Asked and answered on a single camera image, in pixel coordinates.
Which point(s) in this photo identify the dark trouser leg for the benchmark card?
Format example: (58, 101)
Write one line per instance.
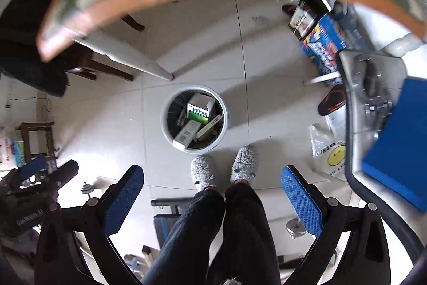
(184, 258)
(247, 254)

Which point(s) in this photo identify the grey fluffy slipper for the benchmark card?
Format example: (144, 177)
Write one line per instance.
(245, 166)
(203, 172)

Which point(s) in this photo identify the left grey fluffy slipper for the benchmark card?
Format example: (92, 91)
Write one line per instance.
(203, 172)

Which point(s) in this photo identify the black blue workout bench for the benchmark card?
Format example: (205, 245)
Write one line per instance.
(164, 222)

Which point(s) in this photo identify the smiley plastic bag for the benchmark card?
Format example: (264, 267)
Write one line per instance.
(328, 152)

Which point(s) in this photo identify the left dark trouser leg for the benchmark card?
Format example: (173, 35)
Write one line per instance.
(184, 258)

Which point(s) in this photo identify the right dark trouser leg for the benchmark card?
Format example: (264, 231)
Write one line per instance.
(247, 254)

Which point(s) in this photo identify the blue seat cushion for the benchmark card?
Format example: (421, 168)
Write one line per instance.
(398, 158)

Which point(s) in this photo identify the right grey fluffy slipper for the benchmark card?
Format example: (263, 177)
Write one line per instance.
(245, 166)

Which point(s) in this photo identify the blue printed cardboard box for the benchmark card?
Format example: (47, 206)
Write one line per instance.
(331, 34)

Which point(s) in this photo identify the red black flip-flop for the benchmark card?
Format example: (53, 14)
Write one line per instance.
(335, 99)

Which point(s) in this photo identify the black gift box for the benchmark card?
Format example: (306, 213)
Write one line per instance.
(306, 15)

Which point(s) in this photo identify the dark wooden chair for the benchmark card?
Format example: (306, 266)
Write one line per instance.
(82, 64)

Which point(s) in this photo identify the metal dumbbell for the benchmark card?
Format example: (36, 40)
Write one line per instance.
(295, 228)
(87, 189)

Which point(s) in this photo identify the white green medicine box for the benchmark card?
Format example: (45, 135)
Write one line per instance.
(200, 108)

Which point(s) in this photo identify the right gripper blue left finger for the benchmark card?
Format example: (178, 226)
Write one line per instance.
(59, 259)

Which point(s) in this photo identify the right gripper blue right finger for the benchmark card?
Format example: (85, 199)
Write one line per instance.
(365, 259)

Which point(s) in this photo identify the white round trash bin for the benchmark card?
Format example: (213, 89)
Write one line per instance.
(174, 118)

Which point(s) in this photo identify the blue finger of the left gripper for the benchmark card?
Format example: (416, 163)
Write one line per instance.
(57, 179)
(34, 166)

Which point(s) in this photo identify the white Doctor toothpaste box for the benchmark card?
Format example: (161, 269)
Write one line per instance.
(186, 135)

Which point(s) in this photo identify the white table leg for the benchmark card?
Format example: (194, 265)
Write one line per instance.
(123, 53)

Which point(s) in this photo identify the small dark wooden stool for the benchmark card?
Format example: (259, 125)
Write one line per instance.
(38, 139)

